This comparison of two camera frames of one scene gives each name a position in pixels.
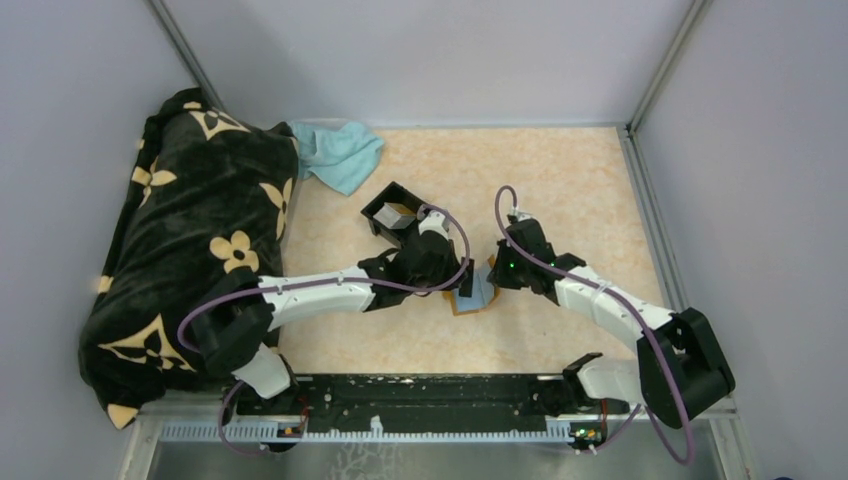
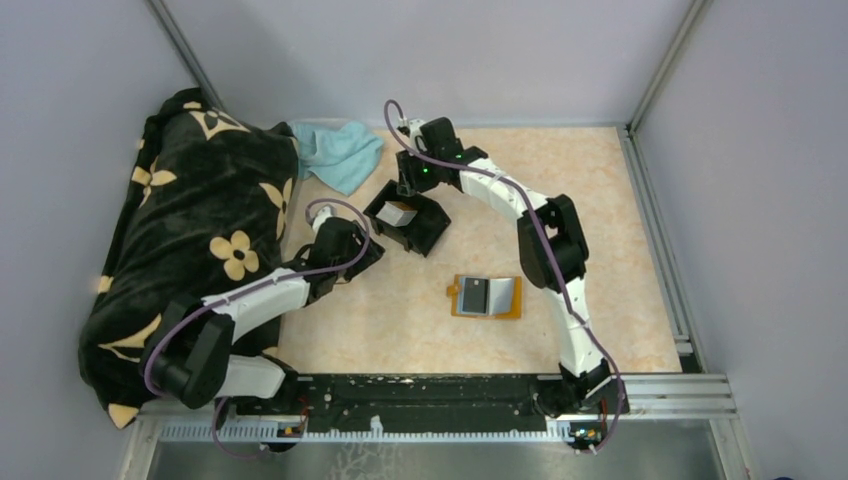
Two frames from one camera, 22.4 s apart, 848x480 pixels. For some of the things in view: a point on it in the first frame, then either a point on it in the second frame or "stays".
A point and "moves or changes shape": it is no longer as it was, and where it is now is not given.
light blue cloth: [341, 156] stays
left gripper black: [452, 262] → [373, 253]
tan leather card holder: [484, 292] moves or changes shape
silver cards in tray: [394, 215] stays
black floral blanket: [206, 206] stays
